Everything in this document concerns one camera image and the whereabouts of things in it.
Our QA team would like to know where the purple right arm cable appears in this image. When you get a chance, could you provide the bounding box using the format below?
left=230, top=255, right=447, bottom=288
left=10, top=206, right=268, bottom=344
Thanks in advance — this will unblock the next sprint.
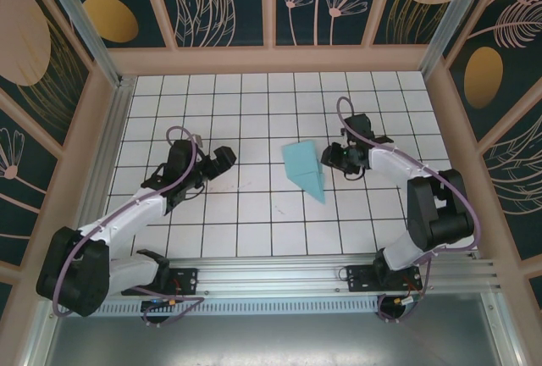
left=336, top=95, right=484, bottom=325

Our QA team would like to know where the light blue paper sheet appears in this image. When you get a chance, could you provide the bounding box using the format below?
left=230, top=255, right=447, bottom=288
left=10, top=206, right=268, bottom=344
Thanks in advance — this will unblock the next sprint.
left=281, top=139, right=327, bottom=205

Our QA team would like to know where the aluminium corner post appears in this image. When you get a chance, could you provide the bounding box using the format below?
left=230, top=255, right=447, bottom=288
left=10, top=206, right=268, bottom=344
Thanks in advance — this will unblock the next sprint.
left=418, top=0, right=496, bottom=84
left=34, top=0, right=124, bottom=87

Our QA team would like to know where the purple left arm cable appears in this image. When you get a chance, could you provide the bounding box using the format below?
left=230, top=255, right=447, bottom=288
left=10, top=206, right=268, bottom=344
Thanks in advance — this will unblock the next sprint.
left=51, top=125, right=207, bottom=329

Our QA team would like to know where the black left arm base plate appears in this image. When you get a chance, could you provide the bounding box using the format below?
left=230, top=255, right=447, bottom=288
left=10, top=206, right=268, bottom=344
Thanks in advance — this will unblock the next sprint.
left=158, top=267, right=200, bottom=297

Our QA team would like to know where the short grooved aluminium rail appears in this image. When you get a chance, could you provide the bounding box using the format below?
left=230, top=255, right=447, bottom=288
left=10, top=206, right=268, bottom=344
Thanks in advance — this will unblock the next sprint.
left=67, top=75, right=137, bottom=242

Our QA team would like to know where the slotted metal cable strip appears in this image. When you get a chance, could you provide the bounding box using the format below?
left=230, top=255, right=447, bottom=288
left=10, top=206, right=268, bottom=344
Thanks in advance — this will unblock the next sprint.
left=91, top=300, right=382, bottom=319

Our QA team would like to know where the grey metal sheet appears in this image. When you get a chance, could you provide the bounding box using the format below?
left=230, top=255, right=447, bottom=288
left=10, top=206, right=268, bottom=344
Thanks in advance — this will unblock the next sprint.
left=41, top=291, right=516, bottom=366

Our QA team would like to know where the long grooved aluminium rail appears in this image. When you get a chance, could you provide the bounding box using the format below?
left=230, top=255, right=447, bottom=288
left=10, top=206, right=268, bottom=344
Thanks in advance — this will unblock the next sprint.
left=40, top=254, right=503, bottom=300

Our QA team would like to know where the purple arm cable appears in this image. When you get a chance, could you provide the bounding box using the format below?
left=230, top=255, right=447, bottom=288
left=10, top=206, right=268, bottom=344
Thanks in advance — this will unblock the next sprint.
left=336, top=95, right=484, bottom=325
left=51, top=125, right=207, bottom=329

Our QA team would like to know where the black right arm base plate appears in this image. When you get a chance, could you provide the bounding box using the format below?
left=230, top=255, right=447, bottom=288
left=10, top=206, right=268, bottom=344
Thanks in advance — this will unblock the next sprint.
left=346, top=263, right=423, bottom=294

